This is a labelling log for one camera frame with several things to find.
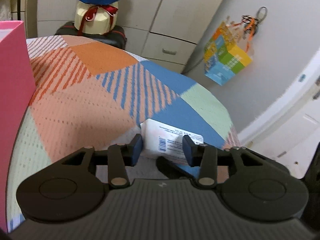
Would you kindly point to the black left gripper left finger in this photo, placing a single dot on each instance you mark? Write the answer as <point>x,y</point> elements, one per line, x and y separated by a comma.
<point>130,152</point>

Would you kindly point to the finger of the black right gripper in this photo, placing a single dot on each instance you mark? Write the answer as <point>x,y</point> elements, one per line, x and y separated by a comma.
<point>175,171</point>

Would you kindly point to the white door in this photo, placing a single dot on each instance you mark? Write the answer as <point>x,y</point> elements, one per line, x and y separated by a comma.
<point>288,131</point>

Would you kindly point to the pink cardboard storage box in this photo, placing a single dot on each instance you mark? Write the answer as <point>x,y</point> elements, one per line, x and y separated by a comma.
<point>17,88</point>

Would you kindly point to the colourful patchwork table cloth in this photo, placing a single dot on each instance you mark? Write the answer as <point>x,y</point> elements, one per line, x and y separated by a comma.
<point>91,94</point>

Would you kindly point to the beige wardrobe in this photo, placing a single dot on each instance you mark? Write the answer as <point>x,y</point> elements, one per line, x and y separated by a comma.
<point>165,31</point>

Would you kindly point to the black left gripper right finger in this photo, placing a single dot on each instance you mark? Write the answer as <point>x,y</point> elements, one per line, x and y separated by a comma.
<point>193,152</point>

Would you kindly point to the cream gift box red ribbon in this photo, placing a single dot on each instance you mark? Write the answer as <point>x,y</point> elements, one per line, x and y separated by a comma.
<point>95,19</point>

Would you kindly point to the colourful paper gift bag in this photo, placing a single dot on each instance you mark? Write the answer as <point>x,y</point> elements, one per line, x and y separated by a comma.
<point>229,50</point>

